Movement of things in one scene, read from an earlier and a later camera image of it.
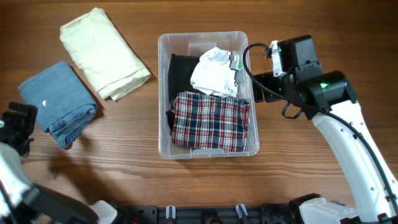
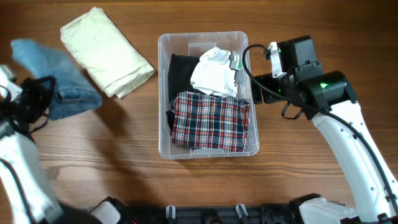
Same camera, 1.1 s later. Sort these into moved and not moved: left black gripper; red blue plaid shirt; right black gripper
Moved: left black gripper
Not moved: red blue plaid shirt; right black gripper
